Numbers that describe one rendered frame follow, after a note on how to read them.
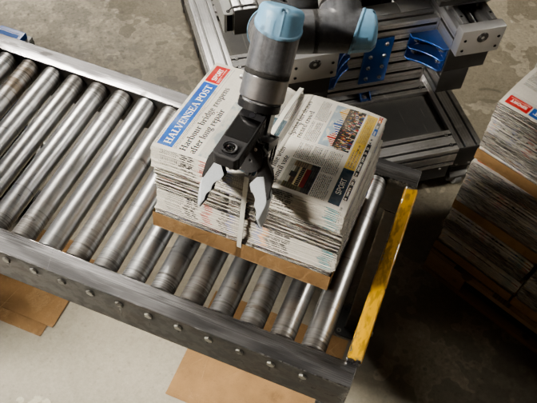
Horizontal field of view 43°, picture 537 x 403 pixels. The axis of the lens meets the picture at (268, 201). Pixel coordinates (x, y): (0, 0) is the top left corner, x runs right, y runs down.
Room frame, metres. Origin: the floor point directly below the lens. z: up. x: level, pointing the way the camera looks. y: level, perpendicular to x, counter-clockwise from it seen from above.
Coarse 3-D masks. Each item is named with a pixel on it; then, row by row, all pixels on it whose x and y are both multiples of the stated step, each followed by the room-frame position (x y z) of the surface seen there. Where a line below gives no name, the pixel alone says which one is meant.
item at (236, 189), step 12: (288, 96) 0.95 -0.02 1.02; (300, 96) 0.96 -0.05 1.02; (312, 96) 0.96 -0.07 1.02; (300, 108) 0.92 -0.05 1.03; (288, 120) 0.88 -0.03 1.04; (276, 132) 0.84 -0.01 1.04; (288, 132) 0.84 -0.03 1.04; (276, 156) 0.77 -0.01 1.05; (240, 180) 0.71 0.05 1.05; (252, 180) 0.71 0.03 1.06; (240, 192) 0.71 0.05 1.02; (240, 204) 0.70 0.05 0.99; (252, 204) 0.70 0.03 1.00; (252, 216) 0.69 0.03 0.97; (228, 228) 0.70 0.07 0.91; (252, 228) 0.69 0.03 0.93; (252, 240) 0.68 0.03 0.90
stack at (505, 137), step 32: (512, 96) 1.20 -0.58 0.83; (512, 128) 1.15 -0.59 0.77; (512, 160) 1.13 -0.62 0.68; (480, 192) 1.14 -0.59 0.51; (512, 192) 1.10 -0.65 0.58; (448, 224) 1.18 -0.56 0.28; (512, 224) 1.07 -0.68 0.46; (480, 256) 1.09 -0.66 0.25; (512, 256) 1.05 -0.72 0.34; (480, 288) 1.06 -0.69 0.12; (512, 288) 1.01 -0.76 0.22
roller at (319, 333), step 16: (368, 192) 0.90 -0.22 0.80; (368, 208) 0.85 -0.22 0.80; (368, 224) 0.81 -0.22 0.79; (352, 240) 0.77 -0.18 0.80; (352, 256) 0.73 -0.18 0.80; (336, 272) 0.69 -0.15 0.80; (352, 272) 0.70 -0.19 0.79; (336, 288) 0.65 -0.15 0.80; (320, 304) 0.61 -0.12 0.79; (336, 304) 0.62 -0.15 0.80; (320, 320) 0.58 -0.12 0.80; (336, 320) 0.59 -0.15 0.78; (304, 336) 0.55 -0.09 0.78; (320, 336) 0.54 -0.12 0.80
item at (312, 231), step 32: (320, 128) 0.86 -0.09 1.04; (352, 128) 0.87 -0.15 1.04; (288, 160) 0.76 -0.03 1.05; (320, 160) 0.77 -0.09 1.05; (352, 160) 0.78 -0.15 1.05; (288, 192) 0.68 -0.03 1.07; (320, 192) 0.69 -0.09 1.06; (352, 192) 0.70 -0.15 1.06; (288, 224) 0.67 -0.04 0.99; (320, 224) 0.66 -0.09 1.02; (352, 224) 0.73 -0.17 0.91; (288, 256) 0.66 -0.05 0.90; (320, 256) 0.64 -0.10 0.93
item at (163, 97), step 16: (0, 48) 1.25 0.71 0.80; (16, 48) 1.26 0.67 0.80; (32, 48) 1.26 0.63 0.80; (48, 64) 1.21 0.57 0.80; (64, 64) 1.21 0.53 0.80; (80, 64) 1.22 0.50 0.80; (64, 80) 1.20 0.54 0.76; (96, 80) 1.17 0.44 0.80; (112, 80) 1.17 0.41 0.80; (128, 80) 1.18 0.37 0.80; (80, 96) 1.19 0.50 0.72; (144, 96) 1.13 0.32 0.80; (160, 96) 1.13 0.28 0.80; (176, 96) 1.14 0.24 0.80; (128, 112) 1.14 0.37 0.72; (384, 160) 0.99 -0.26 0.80; (384, 176) 0.94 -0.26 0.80; (400, 176) 0.95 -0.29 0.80; (416, 176) 0.95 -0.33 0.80; (384, 192) 0.94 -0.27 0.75; (400, 192) 0.93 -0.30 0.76; (384, 208) 0.94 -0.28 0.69
